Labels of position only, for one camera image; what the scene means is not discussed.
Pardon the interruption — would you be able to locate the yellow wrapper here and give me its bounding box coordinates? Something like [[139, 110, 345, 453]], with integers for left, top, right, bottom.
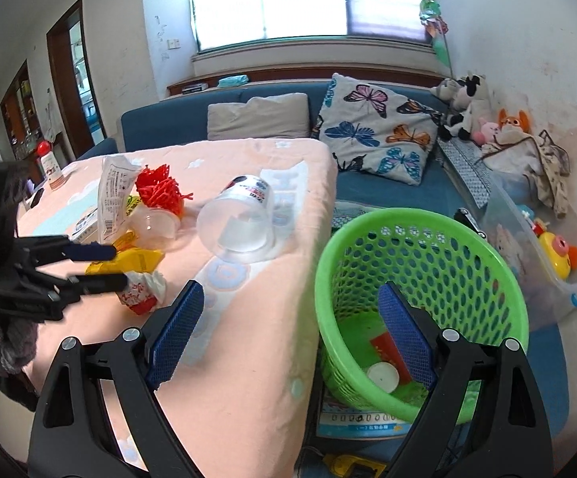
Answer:
[[85, 231, 166, 277]]

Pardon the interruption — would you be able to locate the blue sofa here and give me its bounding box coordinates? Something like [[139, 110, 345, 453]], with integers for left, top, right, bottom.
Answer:
[[77, 80, 498, 240]]

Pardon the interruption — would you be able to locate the grey plush toy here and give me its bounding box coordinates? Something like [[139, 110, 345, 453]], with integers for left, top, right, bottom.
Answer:
[[430, 78, 463, 105]]

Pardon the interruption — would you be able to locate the grey patterned folded cloth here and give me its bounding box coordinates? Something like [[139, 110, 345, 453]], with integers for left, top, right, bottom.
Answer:
[[437, 138, 493, 209]]

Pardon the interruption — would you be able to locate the pink plush toy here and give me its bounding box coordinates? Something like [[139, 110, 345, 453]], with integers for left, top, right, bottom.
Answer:
[[470, 120, 499, 146]]

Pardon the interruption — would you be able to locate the red paper piece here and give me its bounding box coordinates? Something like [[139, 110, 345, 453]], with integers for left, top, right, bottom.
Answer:
[[369, 333, 414, 384]]

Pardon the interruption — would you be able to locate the red foam net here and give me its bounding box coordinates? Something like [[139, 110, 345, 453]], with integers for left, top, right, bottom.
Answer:
[[135, 163, 192, 217]]

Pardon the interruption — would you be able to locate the white round lid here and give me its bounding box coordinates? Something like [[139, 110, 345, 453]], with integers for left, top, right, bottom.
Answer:
[[367, 362, 400, 393]]

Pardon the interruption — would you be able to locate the small clear plastic cup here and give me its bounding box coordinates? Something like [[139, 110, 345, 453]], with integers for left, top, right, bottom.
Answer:
[[131, 208, 179, 250]]

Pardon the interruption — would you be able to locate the butterfly print pillow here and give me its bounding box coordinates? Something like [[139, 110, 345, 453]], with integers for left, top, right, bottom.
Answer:
[[310, 72, 446, 187]]

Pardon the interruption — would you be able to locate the yellow duck toy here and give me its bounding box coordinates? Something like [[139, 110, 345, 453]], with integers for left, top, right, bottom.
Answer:
[[532, 231, 577, 280]]

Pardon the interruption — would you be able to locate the red and white wrapper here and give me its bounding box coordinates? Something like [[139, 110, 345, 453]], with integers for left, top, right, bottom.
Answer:
[[118, 269, 167, 315]]

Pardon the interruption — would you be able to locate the colourful pinwheel toy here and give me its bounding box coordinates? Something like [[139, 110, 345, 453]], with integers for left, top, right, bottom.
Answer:
[[418, 0, 453, 68]]

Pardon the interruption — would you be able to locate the blue patterned cloth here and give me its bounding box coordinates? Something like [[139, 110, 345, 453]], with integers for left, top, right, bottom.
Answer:
[[332, 200, 371, 230]]

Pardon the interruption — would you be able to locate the green plastic basket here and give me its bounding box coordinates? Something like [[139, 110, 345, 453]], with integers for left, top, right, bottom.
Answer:
[[315, 208, 531, 426]]

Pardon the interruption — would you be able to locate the wooden door frame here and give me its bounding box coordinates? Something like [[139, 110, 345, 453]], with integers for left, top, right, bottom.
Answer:
[[46, 0, 107, 160]]

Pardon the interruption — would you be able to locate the white bottle with red cap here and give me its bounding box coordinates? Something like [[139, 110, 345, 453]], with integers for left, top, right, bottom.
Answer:
[[37, 141, 65, 191]]

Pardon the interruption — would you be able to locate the wooden cabinet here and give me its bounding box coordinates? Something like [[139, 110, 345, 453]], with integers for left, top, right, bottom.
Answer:
[[0, 60, 45, 160]]

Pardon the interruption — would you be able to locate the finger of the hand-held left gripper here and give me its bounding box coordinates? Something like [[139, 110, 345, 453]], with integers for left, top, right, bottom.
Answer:
[[34, 272, 131, 304], [17, 235, 118, 263]]

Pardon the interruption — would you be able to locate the peach printed blanket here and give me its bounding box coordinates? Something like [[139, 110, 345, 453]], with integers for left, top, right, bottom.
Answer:
[[14, 137, 339, 478]]

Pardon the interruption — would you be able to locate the window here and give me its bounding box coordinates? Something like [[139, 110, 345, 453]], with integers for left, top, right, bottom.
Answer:
[[189, 0, 431, 53]]

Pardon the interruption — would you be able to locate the wooden window ledge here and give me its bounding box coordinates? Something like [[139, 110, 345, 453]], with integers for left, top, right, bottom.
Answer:
[[166, 66, 451, 96]]

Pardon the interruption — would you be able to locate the grey pillow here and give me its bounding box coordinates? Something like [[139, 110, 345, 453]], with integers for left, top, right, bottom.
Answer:
[[207, 94, 310, 141]]

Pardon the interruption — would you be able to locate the small white box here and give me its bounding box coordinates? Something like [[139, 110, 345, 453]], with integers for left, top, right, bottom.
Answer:
[[67, 214, 102, 245]]

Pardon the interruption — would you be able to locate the person's left forearm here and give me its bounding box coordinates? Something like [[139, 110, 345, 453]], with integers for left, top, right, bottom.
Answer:
[[0, 301, 39, 411]]

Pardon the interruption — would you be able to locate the beige cloth bag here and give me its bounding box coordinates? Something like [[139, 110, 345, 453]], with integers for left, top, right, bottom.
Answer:
[[482, 129, 571, 217]]

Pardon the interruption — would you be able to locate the blue picture book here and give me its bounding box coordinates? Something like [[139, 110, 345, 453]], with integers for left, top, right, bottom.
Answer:
[[316, 388, 414, 440]]

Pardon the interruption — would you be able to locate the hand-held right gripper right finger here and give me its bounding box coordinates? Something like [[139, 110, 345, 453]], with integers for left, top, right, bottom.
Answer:
[[378, 281, 553, 478]]

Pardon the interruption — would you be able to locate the white snack packet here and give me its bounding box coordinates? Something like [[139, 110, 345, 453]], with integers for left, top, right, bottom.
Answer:
[[96, 155, 145, 245]]

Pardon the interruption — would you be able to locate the black and white cow plush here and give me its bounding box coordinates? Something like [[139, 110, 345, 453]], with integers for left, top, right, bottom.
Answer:
[[438, 74, 491, 141]]

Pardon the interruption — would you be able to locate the orange fox plush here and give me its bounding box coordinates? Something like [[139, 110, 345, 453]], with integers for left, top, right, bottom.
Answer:
[[495, 108, 532, 145]]

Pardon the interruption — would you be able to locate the large clear plastic cup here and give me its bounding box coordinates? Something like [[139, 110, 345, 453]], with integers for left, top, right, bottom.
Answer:
[[197, 175, 275, 262]]

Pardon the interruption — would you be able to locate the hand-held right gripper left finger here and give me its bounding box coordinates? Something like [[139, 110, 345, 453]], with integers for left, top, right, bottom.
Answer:
[[27, 280, 206, 478]]

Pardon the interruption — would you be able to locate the yellow toy vehicle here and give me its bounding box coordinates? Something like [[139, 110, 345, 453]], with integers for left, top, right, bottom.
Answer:
[[324, 453, 386, 478]]

